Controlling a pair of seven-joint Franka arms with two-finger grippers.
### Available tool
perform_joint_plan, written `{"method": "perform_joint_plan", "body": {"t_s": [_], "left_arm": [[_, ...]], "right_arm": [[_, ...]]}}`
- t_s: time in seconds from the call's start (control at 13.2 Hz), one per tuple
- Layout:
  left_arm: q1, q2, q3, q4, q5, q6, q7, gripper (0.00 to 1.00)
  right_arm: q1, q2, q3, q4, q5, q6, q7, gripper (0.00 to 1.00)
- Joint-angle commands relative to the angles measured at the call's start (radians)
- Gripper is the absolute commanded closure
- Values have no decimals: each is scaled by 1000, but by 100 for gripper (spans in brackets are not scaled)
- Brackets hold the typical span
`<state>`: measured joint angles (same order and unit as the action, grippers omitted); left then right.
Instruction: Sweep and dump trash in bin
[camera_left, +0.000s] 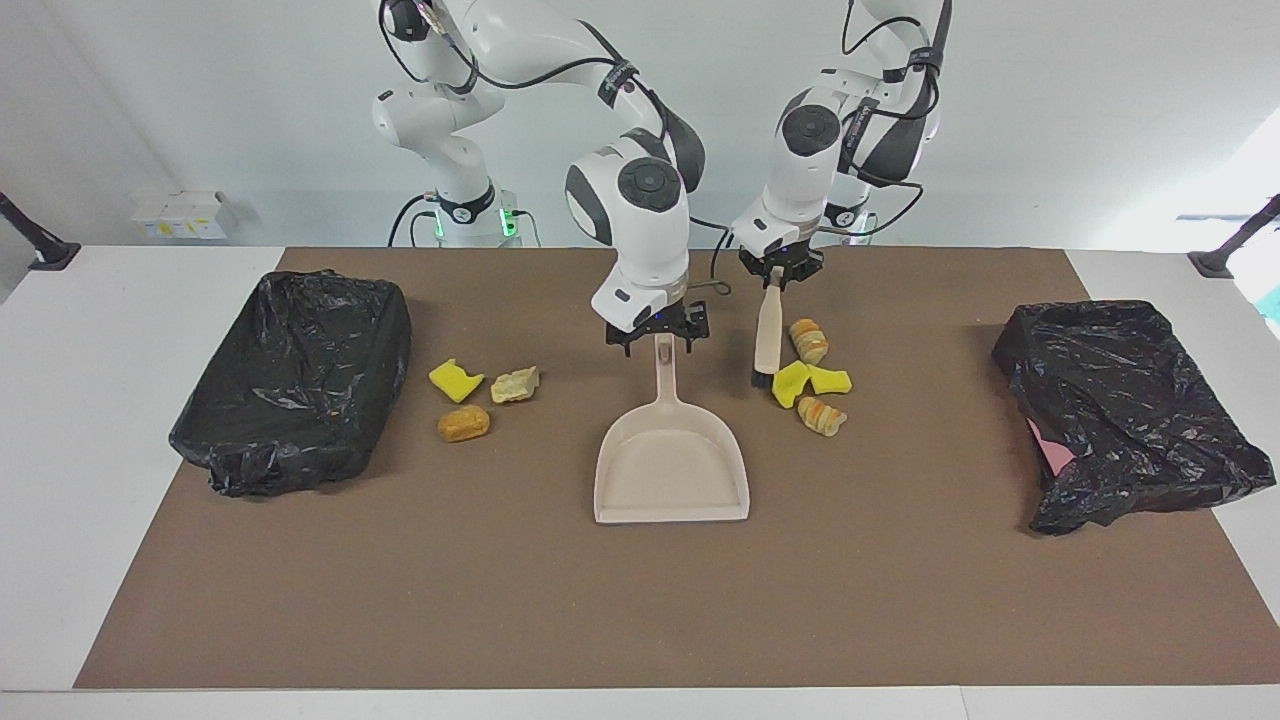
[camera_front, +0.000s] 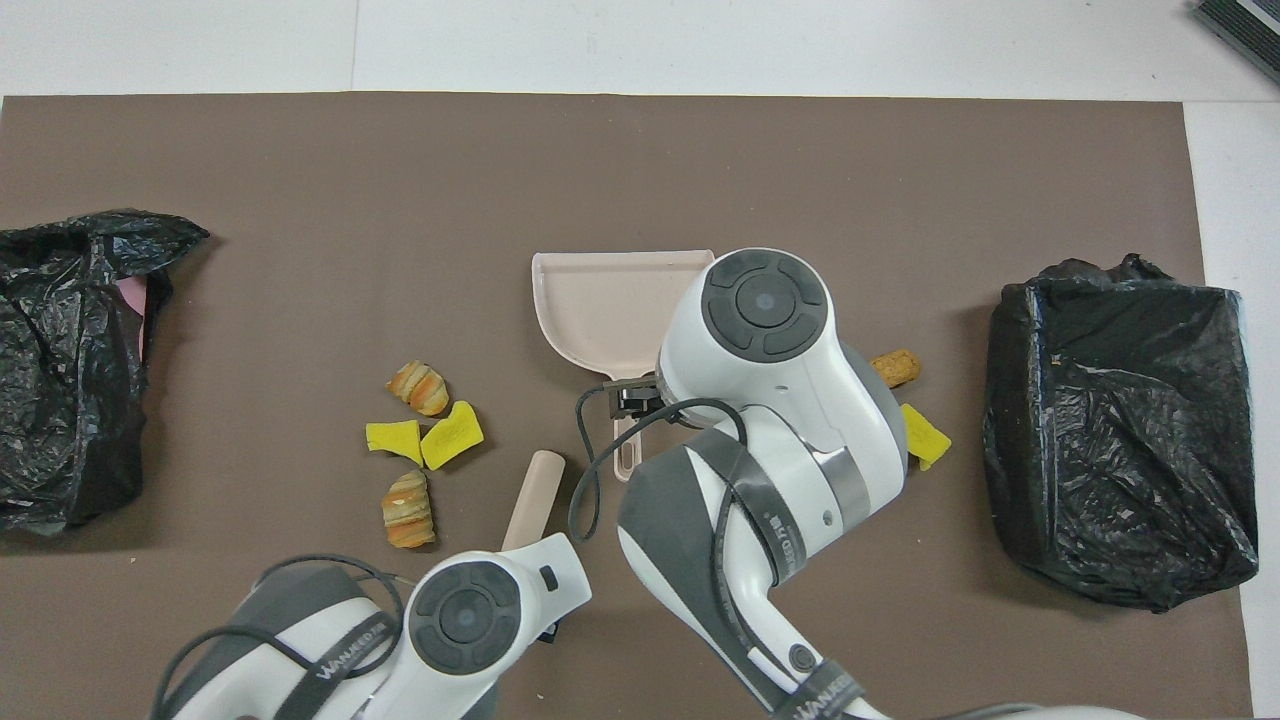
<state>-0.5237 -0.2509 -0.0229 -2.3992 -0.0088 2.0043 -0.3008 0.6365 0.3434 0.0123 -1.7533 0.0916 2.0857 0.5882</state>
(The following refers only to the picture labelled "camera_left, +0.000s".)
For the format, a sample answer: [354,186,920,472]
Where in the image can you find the beige plastic dustpan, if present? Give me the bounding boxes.
[593,335,751,525]

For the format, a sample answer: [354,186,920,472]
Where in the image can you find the brown toy bread nugget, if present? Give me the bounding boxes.
[437,404,492,444]

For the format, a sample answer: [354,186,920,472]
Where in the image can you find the white wall socket boxes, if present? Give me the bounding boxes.
[130,190,239,241]

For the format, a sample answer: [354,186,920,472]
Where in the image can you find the crumpled black bag pink bin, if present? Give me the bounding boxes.
[990,299,1277,537]

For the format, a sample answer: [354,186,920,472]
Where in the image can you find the black camera stand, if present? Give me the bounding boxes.
[0,190,81,272]
[1188,195,1280,280]

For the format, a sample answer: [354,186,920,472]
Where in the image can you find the right black trash bag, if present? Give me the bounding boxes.
[168,268,413,498]

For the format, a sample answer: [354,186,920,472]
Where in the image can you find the pale toy bread chunk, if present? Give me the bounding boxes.
[490,366,542,405]

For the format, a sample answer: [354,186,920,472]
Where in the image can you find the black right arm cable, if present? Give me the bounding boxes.
[378,0,736,296]

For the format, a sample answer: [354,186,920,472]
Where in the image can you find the striped toy croissant piece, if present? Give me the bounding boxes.
[797,396,849,439]
[788,318,830,367]

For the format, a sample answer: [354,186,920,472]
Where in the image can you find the brown table mat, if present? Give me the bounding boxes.
[73,246,1280,691]

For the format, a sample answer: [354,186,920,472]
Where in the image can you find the beige hand brush black bristles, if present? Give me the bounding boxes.
[751,266,786,389]

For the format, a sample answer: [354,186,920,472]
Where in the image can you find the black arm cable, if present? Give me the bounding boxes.
[378,0,736,296]
[840,0,929,239]

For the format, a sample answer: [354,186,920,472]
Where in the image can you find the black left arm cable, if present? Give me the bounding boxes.
[840,0,929,239]

